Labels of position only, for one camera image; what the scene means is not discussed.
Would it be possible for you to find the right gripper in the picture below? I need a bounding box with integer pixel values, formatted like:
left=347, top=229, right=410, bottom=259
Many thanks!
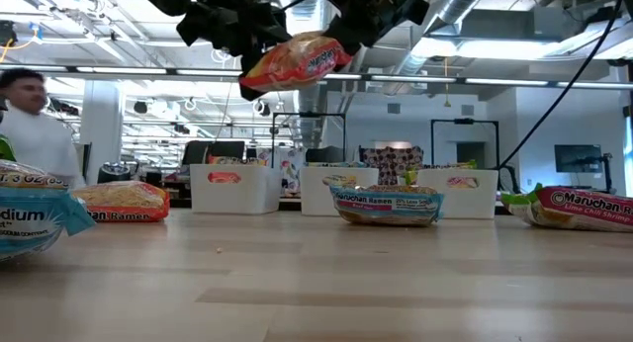
left=321, top=0, right=431, bottom=56

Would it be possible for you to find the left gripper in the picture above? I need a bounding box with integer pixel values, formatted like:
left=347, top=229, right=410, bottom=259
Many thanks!
left=175, top=0, right=294, bottom=103

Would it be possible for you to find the long ceiling light strip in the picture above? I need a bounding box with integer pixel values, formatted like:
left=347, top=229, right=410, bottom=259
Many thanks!
left=0, top=62, right=633, bottom=92

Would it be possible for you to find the white colourful patterned fabric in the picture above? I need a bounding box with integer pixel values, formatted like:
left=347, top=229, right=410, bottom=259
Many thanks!
left=254, top=146, right=307, bottom=199

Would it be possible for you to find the white plastic bin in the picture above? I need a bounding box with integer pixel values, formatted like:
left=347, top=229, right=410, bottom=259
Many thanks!
left=189, top=162, right=284, bottom=215
left=416, top=168, right=500, bottom=220
left=299, top=165, right=381, bottom=217

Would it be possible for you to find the brown dotted fabric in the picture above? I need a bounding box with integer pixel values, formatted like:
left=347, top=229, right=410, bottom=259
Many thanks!
left=359, top=144, right=425, bottom=186

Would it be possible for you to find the white square column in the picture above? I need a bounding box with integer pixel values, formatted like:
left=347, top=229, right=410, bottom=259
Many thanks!
left=80, top=79, right=124, bottom=185

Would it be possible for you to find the black round tyre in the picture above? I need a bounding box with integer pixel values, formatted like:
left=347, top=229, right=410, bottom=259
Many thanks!
left=97, top=162, right=134, bottom=186

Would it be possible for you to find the person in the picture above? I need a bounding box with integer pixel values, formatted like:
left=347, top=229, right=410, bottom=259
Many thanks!
left=0, top=67, right=86, bottom=190

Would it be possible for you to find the green object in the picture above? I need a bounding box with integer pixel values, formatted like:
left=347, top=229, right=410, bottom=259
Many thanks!
left=0, top=135, right=17, bottom=163

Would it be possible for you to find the round silver ceiling duct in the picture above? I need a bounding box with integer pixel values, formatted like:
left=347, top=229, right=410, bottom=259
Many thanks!
left=340, top=0, right=496, bottom=116
left=274, top=0, right=333, bottom=150

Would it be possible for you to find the black metal frame rig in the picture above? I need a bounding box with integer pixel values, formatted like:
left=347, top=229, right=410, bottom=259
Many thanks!
left=429, top=118, right=501, bottom=178
left=270, top=112, right=347, bottom=165

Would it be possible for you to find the white rectangular ceiling duct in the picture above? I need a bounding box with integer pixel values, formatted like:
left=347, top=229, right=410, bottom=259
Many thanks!
left=409, top=5, right=633, bottom=61

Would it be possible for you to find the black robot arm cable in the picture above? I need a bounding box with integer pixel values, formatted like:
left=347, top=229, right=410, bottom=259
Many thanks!
left=497, top=0, right=625, bottom=173

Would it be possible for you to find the black cable mount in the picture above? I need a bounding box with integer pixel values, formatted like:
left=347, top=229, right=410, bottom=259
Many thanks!
left=498, top=164, right=521, bottom=195

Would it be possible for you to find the black wall monitor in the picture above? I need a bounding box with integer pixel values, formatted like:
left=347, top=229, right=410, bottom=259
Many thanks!
left=553, top=143, right=603, bottom=174

